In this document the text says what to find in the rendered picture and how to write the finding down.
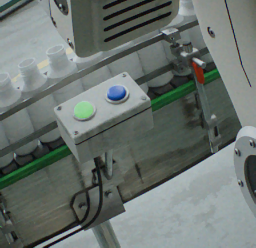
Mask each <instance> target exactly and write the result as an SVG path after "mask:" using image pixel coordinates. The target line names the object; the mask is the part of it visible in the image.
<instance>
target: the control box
mask: <svg viewBox="0 0 256 248"><path fill-rule="evenodd" d="M114 85H120V86H122V87H124V88H125V90H126V95H125V97H124V98H123V99H121V100H118V101H113V100H110V99H109V98H108V97H107V91H108V89H109V88H110V87H112V86H114ZM82 101H87V102H89V103H90V104H91V105H92V107H93V112H92V113H91V114H90V115H89V116H88V117H84V118H80V117H77V116H76V115H75V113H74V108H75V106H76V105H77V104H78V103H80V102H82ZM54 112H55V116H56V119H57V125H58V129H59V133H60V135H61V137H62V138H63V139H64V141H65V142H66V144H67V146H68V147H69V149H70V150H71V152H72V153H73V154H74V156H75V157H76V159H77V160H78V162H79V163H80V164H83V163H86V162H87V161H89V160H91V159H93V160H94V163H95V168H96V171H97V172H95V173H94V175H95V177H96V179H97V182H98V184H99V205H98V206H99V207H98V210H97V212H96V214H95V216H94V218H93V219H91V221H90V222H88V223H87V224H86V225H84V226H82V227H81V228H79V229H76V231H73V232H72V233H69V234H68V235H65V236H64V237H61V238H59V239H57V240H55V241H53V242H51V243H50V244H47V245H46V246H43V247H42V248H49V247H51V246H54V245H55V244H57V243H58V242H61V241H62V240H65V239H66V238H69V237H70V236H73V235H74V234H76V233H78V232H80V231H82V230H84V229H85V228H87V227H89V226H90V225H92V224H93V222H94V221H96V219H97V218H98V216H99V215H100V212H101V210H102V209H101V208H102V205H103V193H104V192H106V191H108V190H110V189H112V188H114V187H116V186H118V185H120V184H122V183H124V180H123V176H122V174H121V171H120V169H119V166H118V162H114V163H113V148H115V147H117V146H119V145H121V144H123V143H125V142H127V141H129V140H131V139H133V138H135V137H136V136H138V135H140V134H142V133H144V132H146V131H148V130H150V129H152V128H153V116H152V110H151V101H150V98H149V97H148V96H147V95H146V94H145V93H144V92H143V90H142V89H141V88H140V87H139V86H138V85H137V83H136V81H134V80H133V79H132V78H131V77H130V76H129V75H128V73H126V72H124V73H122V74H120V75H118V76H116V77H114V78H112V79H110V80H108V81H105V82H103V83H101V84H99V85H97V86H95V87H93V88H91V89H89V90H87V91H85V92H83V93H82V94H80V95H78V96H76V97H74V98H72V99H70V100H68V101H66V102H65V103H63V104H61V105H59V106H57V107H55V108H54ZM104 153H105V167H104V168H102V169H99V163H98V159H97V156H99V155H102V154H104Z"/></svg>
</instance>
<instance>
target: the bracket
mask: <svg viewBox="0 0 256 248"><path fill-rule="evenodd" d="M162 33H163V34H164V38H165V39H164V40H166V41H167V42H169V43H173V45H171V46H169V47H170V51H171V54H172V55H174V56H176V57H177V59H175V60H173V61H171V63H173V66H174V69H173V70H174V71H176V72H178V73H179V74H180V73H182V72H185V71H187V70H189V69H190V70H191V74H192V77H193V81H194V84H195V89H196V92H197V95H196V98H197V102H198V106H199V109H201V111H202V114H201V118H202V124H203V127H205V128H206V130H207V142H208V144H209V146H210V150H211V152H212V153H216V152H217V151H218V145H219V144H221V143H222V136H221V134H219V130H218V117H217V116H215V115H214V114H210V110H209V106H208V102H207V98H206V94H205V90H204V87H203V84H204V82H205V78H204V76H203V71H202V68H205V67H206V63H205V62H203V61H202V60H201V56H200V53H199V50H198V49H196V48H194V47H192V45H191V41H189V40H188V41H184V42H182V44H183V46H182V45H180V44H178V43H176V41H177V40H180V39H181V36H180V33H179V30H177V29H175V28H173V27H172V28H169V29H166V30H163V31H162ZM183 47H184V48H183ZM184 49H185V50H184ZM214 129H215V131H214ZM6 208H7V204H6V202H5V200H4V197H3V196H2V195H0V228H1V231H2V232H3V234H4V236H5V238H6V241H7V242H8V244H9V246H10V248H22V247H23V243H24V240H23V238H22V237H19V236H18V233H17V231H16V230H15V228H14V227H15V226H16V222H15V220H14V218H13V216H12V214H11V213H7V214H6ZM1 210H2V212H1Z"/></svg>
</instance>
